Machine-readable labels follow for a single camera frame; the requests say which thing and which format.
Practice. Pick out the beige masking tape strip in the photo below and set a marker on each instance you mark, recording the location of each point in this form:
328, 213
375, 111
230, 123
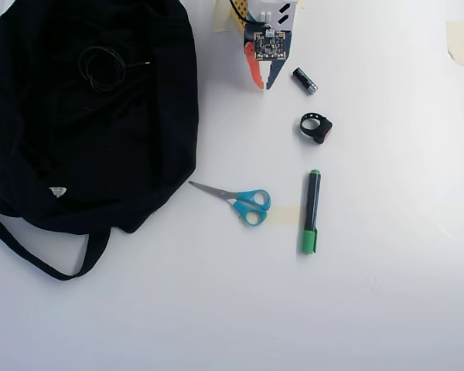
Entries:
221, 17
286, 215
458, 42
301, 4

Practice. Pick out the black cylindrical battery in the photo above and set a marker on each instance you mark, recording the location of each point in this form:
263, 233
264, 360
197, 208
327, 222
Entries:
304, 80

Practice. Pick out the grey-blue gripper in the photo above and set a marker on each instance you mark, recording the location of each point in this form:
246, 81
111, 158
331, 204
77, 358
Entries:
275, 76

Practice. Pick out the green and black marker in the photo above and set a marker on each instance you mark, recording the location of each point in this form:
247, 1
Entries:
312, 205

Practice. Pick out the black fabric bag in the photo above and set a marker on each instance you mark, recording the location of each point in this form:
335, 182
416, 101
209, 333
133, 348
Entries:
81, 154

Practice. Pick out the bare camera circuit board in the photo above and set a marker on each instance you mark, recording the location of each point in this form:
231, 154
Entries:
268, 46

